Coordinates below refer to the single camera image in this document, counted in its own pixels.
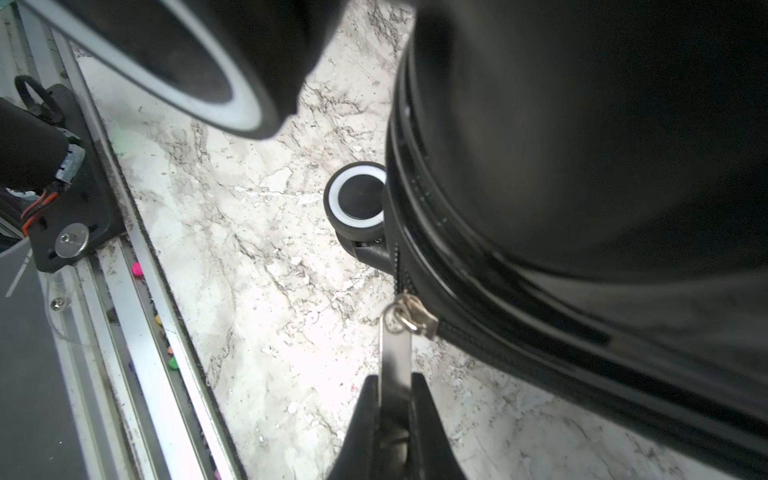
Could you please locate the black white space suitcase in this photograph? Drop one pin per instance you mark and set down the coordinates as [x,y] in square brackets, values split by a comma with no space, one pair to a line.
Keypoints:
[576,193]

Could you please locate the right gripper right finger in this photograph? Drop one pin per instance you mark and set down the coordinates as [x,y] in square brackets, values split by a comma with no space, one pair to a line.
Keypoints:
[430,456]

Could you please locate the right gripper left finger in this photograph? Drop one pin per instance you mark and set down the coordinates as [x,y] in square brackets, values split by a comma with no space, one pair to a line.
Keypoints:
[356,458]

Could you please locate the aluminium front rail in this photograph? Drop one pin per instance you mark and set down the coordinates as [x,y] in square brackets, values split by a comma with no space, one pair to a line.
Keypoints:
[99,379]

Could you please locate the silver zipper pull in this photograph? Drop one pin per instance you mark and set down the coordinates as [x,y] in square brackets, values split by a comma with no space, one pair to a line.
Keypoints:
[399,348]

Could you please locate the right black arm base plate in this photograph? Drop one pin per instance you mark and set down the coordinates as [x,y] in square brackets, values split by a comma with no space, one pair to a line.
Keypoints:
[78,212]

